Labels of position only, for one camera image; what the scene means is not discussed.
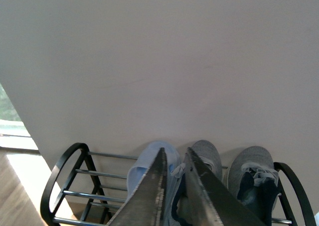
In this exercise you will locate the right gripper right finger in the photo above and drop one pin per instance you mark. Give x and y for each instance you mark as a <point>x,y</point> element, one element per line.
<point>210,202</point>

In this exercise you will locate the black metal shoe rack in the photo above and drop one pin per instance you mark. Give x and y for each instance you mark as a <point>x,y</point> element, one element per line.
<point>86,188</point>

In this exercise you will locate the light blue slide sandal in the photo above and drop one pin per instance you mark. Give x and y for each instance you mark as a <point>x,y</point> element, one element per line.
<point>144,162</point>

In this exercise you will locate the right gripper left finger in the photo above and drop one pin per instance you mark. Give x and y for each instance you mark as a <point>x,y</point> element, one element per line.
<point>147,204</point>

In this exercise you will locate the dark framed floor window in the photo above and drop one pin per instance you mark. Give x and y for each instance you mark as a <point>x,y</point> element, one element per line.
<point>13,133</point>

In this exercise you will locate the grey knit sneaker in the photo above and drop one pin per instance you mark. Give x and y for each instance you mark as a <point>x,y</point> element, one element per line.
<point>180,211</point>
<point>253,181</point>

